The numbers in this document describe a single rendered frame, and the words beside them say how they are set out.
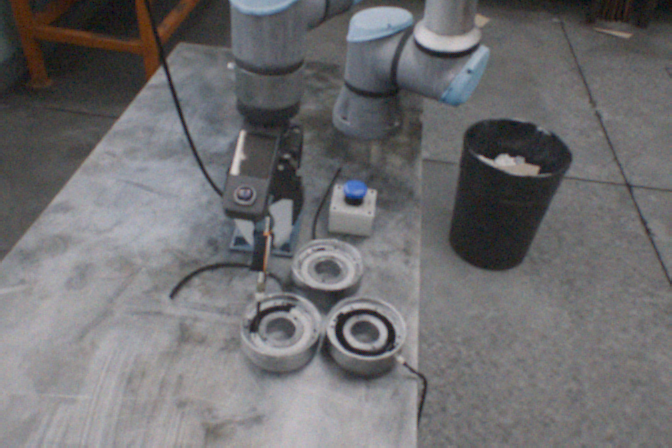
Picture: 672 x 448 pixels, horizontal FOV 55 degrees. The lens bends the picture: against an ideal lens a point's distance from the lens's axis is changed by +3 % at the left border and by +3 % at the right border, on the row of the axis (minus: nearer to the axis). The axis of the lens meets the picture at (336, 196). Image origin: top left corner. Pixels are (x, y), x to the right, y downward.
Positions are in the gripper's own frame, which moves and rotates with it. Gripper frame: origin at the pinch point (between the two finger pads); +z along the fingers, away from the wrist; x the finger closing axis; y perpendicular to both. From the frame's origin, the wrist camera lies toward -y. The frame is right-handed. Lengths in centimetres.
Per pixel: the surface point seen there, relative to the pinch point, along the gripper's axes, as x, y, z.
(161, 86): 34, 59, 13
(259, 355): -1.4, -9.7, 9.7
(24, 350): 27.7, -10.4, 13.1
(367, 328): -14.6, -1.6, 11.8
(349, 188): -9.7, 21.3, 5.8
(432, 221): -40, 124, 94
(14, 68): 148, 189, 88
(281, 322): -3.0, -2.9, 11.3
